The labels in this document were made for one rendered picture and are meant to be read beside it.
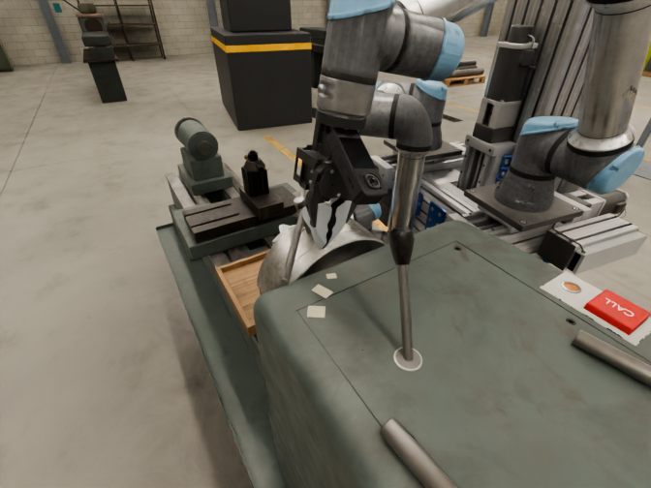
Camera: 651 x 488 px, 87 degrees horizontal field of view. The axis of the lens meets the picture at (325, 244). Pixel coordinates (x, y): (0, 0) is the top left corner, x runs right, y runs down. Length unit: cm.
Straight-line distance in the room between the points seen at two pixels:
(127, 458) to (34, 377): 79
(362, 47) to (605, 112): 57
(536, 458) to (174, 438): 166
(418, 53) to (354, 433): 46
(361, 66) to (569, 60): 85
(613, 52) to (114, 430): 215
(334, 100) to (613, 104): 58
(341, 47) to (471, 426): 46
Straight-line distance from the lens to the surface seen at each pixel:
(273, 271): 72
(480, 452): 44
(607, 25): 83
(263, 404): 127
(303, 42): 563
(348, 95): 47
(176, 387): 206
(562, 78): 125
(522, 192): 106
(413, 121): 95
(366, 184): 44
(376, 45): 48
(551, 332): 58
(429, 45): 52
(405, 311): 45
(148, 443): 195
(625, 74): 86
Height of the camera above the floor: 163
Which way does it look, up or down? 36 degrees down
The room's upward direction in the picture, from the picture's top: straight up
